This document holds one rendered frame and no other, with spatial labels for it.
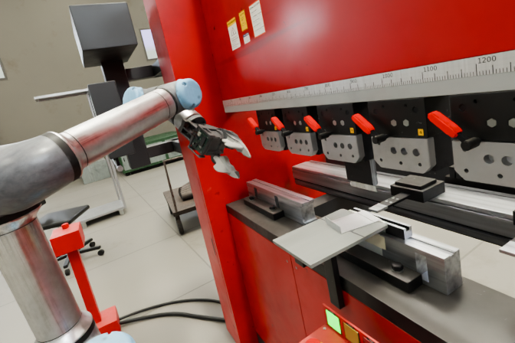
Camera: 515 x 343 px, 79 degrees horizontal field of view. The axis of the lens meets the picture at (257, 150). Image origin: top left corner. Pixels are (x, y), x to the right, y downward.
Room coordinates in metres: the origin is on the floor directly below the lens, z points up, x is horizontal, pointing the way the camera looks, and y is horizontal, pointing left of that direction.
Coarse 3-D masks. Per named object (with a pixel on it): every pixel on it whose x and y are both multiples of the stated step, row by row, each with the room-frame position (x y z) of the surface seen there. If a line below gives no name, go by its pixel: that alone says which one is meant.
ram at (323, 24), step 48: (240, 0) 1.26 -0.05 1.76; (288, 0) 0.99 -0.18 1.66; (336, 0) 0.81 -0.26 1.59; (384, 0) 0.69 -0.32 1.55; (432, 0) 0.60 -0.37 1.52; (480, 0) 0.53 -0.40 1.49; (240, 48) 1.33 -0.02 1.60; (288, 48) 1.03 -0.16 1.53; (336, 48) 0.84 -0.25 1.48; (384, 48) 0.71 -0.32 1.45; (432, 48) 0.61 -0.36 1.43; (480, 48) 0.53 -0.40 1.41; (240, 96) 1.42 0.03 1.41; (336, 96) 0.86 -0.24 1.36; (384, 96) 0.72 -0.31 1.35
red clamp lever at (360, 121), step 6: (354, 120) 0.76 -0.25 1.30; (360, 120) 0.74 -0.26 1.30; (366, 120) 0.75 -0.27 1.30; (360, 126) 0.74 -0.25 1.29; (366, 126) 0.73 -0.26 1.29; (372, 126) 0.73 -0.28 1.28; (366, 132) 0.73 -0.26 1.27; (372, 132) 0.72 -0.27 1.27; (372, 138) 0.71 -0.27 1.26; (378, 138) 0.70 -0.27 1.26; (384, 138) 0.71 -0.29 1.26
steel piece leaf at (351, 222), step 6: (348, 216) 0.88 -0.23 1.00; (354, 216) 0.87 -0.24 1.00; (360, 216) 0.86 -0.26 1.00; (330, 222) 0.84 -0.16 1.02; (336, 222) 0.86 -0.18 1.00; (342, 222) 0.85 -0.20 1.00; (348, 222) 0.84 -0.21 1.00; (354, 222) 0.83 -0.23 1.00; (360, 222) 0.83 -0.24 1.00; (366, 222) 0.82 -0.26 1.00; (372, 222) 0.81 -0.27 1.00; (336, 228) 0.80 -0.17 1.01; (342, 228) 0.81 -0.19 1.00; (348, 228) 0.80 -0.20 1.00; (354, 228) 0.80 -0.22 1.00
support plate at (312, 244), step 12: (336, 216) 0.90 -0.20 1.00; (300, 228) 0.87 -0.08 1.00; (312, 228) 0.85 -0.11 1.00; (324, 228) 0.84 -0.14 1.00; (360, 228) 0.79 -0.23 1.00; (372, 228) 0.78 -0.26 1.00; (384, 228) 0.78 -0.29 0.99; (276, 240) 0.82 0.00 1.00; (288, 240) 0.81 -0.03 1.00; (300, 240) 0.80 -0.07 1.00; (312, 240) 0.78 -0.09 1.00; (324, 240) 0.77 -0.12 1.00; (336, 240) 0.76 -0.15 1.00; (348, 240) 0.74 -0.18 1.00; (360, 240) 0.74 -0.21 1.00; (288, 252) 0.76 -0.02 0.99; (300, 252) 0.74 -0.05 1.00; (312, 252) 0.73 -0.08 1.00; (324, 252) 0.71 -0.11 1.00; (336, 252) 0.71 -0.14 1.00; (312, 264) 0.67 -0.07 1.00
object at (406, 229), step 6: (354, 210) 0.93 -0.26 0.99; (360, 210) 0.91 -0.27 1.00; (378, 216) 0.84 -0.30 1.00; (390, 222) 0.81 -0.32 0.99; (396, 222) 0.79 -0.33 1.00; (390, 228) 0.78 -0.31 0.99; (396, 228) 0.76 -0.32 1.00; (402, 228) 0.75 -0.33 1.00; (408, 228) 0.75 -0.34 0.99; (390, 234) 0.78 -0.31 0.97; (396, 234) 0.77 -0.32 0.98; (402, 234) 0.75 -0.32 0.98; (408, 234) 0.75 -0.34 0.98
